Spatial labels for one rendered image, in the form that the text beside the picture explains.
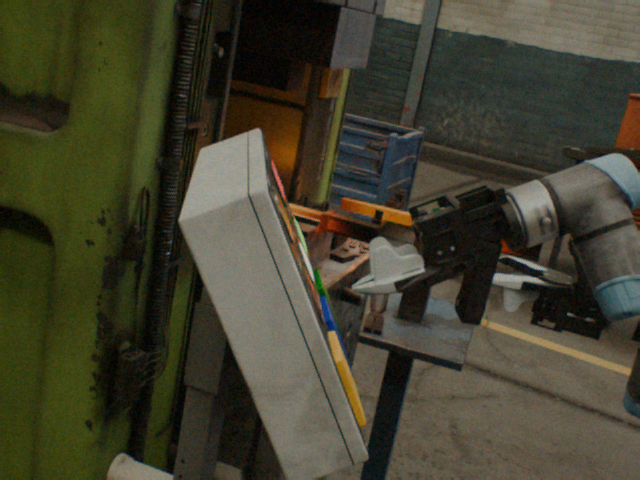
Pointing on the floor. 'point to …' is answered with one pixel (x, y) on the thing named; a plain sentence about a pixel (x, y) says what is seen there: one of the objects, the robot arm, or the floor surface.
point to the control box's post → (200, 429)
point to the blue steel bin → (375, 163)
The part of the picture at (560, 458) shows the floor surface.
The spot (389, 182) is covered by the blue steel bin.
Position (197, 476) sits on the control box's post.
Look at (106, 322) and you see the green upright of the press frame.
